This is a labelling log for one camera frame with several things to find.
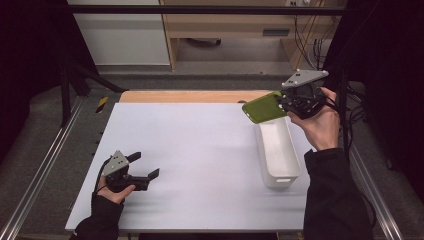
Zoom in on black wrist strap cable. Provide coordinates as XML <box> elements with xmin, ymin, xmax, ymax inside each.
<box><xmin>94</xmin><ymin>159</ymin><xmax>112</xmax><ymax>195</ymax></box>

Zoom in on green phone case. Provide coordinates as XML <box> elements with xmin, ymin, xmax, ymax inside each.
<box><xmin>241</xmin><ymin>90</ymin><xmax>288</xmax><ymax>125</ymax></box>

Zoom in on black horizontal frame bar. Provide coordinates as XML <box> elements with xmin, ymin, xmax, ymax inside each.
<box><xmin>66</xmin><ymin>4</ymin><xmax>354</xmax><ymax>16</ymax></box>

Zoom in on white plastic bin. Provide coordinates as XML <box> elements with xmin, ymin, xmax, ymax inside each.
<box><xmin>254</xmin><ymin>116</ymin><xmax>302</xmax><ymax>189</ymax></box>

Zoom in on person's right hand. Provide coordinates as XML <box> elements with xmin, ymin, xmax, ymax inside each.
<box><xmin>287</xmin><ymin>87</ymin><xmax>341</xmax><ymax>152</ymax></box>

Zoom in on yellow black tape marker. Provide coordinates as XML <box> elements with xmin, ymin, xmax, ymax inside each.
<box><xmin>95</xmin><ymin>96</ymin><xmax>109</xmax><ymax>114</ymax></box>

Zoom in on white table cover sheet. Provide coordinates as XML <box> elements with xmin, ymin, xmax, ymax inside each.
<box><xmin>65</xmin><ymin>102</ymin><xmax>316</xmax><ymax>233</ymax></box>

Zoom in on black floor cables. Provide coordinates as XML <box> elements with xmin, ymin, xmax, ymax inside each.
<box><xmin>339</xmin><ymin>84</ymin><xmax>368</xmax><ymax>154</ymax></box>

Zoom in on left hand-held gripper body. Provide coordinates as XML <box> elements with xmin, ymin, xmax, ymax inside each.
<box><xmin>101</xmin><ymin>150</ymin><xmax>151</xmax><ymax>193</ymax></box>

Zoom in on wooden desk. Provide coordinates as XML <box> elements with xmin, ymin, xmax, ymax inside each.
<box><xmin>159</xmin><ymin>0</ymin><xmax>348</xmax><ymax>72</ymax></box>

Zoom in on wooden table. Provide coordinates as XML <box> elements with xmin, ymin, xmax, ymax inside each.
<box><xmin>118</xmin><ymin>89</ymin><xmax>274</xmax><ymax>105</ymax></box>

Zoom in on aluminium rail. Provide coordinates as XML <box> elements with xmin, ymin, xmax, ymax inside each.
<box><xmin>346</xmin><ymin>143</ymin><xmax>405</xmax><ymax>240</ymax></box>
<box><xmin>0</xmin><ymin>96</ymin><xmax>86</xmax><ymax>240</ymax></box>

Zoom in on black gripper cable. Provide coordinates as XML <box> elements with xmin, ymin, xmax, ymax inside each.
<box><xmin>324</xmin><ymin>96</ymin><xmax>378</xmax><ymax>231</ymax></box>

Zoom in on white cabinet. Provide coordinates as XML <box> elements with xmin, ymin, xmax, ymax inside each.
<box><xmin>66</xmin><ymin>0</ymin><xmax>172</xmax><ymax>67</ymax></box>

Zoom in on person's left hand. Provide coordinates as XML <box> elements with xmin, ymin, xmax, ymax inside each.
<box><xmin>96</xmin><ymin>175</ymin><xmax>137</xmax><ymax>205</ymax></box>

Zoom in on hanging black cables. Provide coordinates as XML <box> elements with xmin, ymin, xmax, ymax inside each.
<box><xmin>293</xmin><ymin>14</ymin><xmax>331</xmax><ymax>72</ymax></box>

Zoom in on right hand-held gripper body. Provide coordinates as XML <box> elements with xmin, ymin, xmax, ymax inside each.
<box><xmin>278</xmin><ymin>68</ymin><xmax>330</xmax><ymax>120</ymax></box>

